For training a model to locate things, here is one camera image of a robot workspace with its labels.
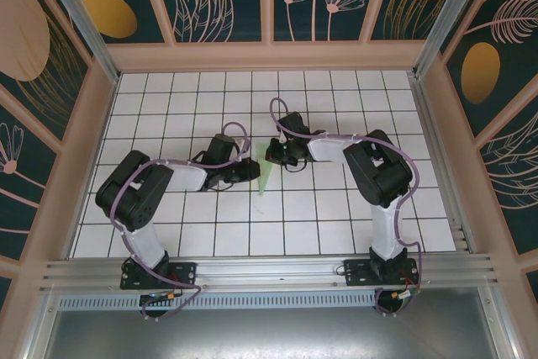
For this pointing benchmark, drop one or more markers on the light green cloth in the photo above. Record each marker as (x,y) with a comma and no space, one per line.
(265,174)

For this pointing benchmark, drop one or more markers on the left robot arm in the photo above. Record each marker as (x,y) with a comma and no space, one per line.
(130,195)

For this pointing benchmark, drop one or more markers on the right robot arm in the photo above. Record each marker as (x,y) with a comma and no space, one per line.
(378,174)

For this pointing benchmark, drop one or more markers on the grey metal shelf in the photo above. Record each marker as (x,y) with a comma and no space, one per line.
(269,334)

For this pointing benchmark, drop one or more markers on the long aluminium mounting rail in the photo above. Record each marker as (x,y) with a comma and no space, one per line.
(269,270)

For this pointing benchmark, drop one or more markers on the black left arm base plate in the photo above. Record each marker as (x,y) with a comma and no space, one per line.
(185,272)

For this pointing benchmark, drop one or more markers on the aluminium side rail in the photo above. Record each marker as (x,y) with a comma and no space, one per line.
(433,144)

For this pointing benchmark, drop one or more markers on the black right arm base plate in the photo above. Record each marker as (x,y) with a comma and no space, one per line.
(357,275)

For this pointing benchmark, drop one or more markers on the aluminium frame post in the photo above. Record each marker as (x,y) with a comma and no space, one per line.
(84,18)
(449,10)

